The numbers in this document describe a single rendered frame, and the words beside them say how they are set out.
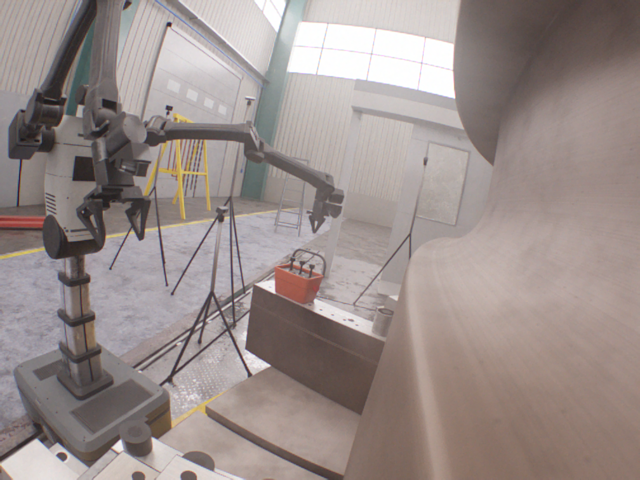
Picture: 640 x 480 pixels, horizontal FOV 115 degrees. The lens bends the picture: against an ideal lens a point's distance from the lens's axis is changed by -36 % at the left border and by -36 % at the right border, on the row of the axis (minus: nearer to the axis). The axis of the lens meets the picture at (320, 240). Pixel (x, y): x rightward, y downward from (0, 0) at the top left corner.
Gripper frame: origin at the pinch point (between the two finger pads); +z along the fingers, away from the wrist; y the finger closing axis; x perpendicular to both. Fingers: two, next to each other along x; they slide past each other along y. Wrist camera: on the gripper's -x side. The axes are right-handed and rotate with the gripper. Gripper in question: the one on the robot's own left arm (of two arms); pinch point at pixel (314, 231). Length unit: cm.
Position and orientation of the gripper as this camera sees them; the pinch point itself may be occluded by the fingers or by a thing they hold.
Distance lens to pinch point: 147.3
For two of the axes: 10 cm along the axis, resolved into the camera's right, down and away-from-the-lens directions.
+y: 5.3, -0.4, 8.5
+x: -8.3, -2.5, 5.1
